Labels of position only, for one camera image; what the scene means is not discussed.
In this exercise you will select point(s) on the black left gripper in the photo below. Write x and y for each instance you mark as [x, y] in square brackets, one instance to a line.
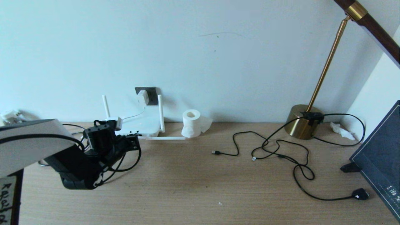
[100, 142]

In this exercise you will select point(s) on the white power adapter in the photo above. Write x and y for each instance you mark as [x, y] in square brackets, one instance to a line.
[142, 97]

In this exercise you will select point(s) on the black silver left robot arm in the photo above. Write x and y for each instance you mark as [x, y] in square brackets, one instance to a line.
[31, 143]

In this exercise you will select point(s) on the white router with antennas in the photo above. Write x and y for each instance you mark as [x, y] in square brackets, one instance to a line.
[147, 125]

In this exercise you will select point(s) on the white toilet paper roll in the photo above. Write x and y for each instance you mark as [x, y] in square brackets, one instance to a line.
[190, 125]

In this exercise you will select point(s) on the clear plastic wrapper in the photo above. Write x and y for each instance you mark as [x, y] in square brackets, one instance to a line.
[11, 117]

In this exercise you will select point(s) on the brass desk lamp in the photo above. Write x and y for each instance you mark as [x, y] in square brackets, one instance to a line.
[298, 125]

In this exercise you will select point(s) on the crumpled white tissue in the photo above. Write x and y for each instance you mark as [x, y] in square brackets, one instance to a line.
[343, 131]

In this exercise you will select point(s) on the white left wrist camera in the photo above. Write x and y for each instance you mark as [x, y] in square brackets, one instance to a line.
[115, 122]

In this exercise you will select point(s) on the grey wall socket plate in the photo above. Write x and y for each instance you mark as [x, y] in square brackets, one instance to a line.
[153, 93]

